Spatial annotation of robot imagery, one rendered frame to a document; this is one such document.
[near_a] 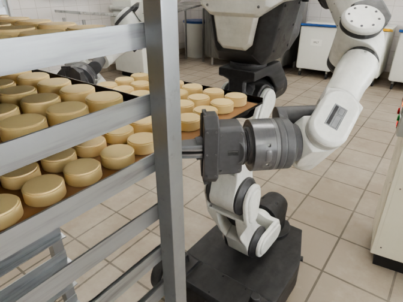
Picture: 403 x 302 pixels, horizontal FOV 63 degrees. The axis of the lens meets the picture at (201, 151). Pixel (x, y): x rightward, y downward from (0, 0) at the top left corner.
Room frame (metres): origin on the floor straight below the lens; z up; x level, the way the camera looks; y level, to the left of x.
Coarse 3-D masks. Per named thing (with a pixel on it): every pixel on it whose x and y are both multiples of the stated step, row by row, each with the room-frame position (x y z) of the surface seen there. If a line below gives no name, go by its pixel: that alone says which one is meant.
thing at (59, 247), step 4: (0, 0) 0.70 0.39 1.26; (0, 4) 0.70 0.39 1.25; (56, 244) 0.69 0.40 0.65; (60, 244) 0.70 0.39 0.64; (52, 248) 0.68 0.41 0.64; (56, 248) 0.69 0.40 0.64; (60, 248) 0.69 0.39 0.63; (52, 252) 0.69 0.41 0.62; (56, 252) 0.68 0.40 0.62; (52, 256) 0.69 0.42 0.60; (72, 288) 0.70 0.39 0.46; (68, 292) 0.69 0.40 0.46; (72, 292) 0.70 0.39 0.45; (64, 296) 0.69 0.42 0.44; (68, 296) 0.69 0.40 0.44; (64, 300) 0.69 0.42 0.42
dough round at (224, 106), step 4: (212, 100) 0.68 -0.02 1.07; (216, 100) 0.68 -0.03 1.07; (220, 100) 0.68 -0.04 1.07; (224, 100) 0.68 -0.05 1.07; (228, 100) 0.68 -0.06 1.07; (212, 104) 0.65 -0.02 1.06; (216, 104) 0.65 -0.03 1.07; (220, 104) 0.65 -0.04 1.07; (224, 104) 0.65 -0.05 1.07; (228, 104) 0.65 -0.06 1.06; (232, 104) 0.65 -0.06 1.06; (220, 108) 0.64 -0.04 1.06; (224, 108) 0.64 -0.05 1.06; (228, 108) 0.65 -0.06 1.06; (232, 108) 0.65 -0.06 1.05; (220, 112) 0.64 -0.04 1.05; (224, 112) 0.64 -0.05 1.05; (228, 112) 0.65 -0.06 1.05
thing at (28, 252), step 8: (56, 232) 0.69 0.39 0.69; (40, 240) 0.66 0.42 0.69; (48, 240) 0.67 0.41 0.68; (56, 240) 0.67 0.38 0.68; (24, 248) 0.62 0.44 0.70; (32, 248) 0.64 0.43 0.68; (40, 248) 0.64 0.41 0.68; (8, 256) 0.59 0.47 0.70; (16, 256) 0.61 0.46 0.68; (24, 256) 0.61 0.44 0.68; (32, 256) 0.61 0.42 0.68; (0, 264) 0.58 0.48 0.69; (8, 264) 0.59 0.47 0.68; (16, 264) 0.59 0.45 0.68; (0, 272) 0.56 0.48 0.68; (8, 272) 0.56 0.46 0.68
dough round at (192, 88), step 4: (184, 84) 0.80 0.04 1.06; (188, 84) 0.80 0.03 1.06; (192, 84) 0.80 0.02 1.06; (196, 84) 0.80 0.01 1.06; (200, 84) 0.80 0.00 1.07; (184, 88) 0.77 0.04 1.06; (188, 88) 0.77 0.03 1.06; (192, 88) 0.77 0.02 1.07; (196, 88) 0.77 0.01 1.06; (200, 88) 0.77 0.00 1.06; (188, 92) 0.76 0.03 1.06; (192, 92) 0.76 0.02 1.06; (196, 92) 0.76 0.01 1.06; (200, 92) 0.77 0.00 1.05
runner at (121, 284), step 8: (160, 248) 0.43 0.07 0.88; (144, 256) 0.43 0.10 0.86; (152, 256) 0.41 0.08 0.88; (160, 256) 0.42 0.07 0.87; (136, 264) 0.41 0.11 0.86; (144, 264) 0.39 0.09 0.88; (152, 264) 0.41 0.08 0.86; (128, 272) 0.37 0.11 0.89; (136, 272) 0.38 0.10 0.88; (144, 272) 0.39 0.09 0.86; (120, 280) 0.35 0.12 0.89; (128, 280) 0.37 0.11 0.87; (136, 280) 0.38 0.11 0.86; (112, 288) 0.34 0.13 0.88; (120, 288) 0.35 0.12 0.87; (128, 288) 0.37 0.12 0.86; (96, 296) 0.35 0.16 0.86; (104, 296) 0.33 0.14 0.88; (112, 296) 0.34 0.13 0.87
